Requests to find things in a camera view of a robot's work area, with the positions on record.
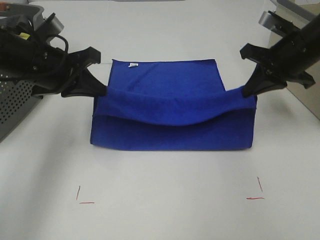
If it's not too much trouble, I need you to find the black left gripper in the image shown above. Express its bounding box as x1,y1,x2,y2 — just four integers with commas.
0,32,107,98

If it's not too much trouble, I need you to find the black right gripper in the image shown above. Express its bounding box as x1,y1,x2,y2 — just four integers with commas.
239,31,316,98

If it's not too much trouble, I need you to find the blue towel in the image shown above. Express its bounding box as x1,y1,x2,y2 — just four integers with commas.
90,59,257,151

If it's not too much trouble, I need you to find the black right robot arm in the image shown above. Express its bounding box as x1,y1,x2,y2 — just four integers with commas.
240,11,320,98

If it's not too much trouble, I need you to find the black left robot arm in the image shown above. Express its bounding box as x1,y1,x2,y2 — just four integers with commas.
0,14,107,98

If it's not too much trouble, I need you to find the yellow cloth in basket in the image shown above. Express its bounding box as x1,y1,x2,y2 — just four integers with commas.
19,32,30,40

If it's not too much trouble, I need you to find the grey perforated basket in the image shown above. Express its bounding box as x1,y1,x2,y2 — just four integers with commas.
0,2,45,141

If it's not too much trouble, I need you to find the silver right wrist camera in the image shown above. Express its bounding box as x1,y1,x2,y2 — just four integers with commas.
258,11,286,35

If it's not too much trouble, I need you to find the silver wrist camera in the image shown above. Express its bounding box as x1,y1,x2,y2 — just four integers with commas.
35,13,64,38
258,11,286,35

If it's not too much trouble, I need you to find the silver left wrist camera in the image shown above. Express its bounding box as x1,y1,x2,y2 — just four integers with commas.
35,13,64,38

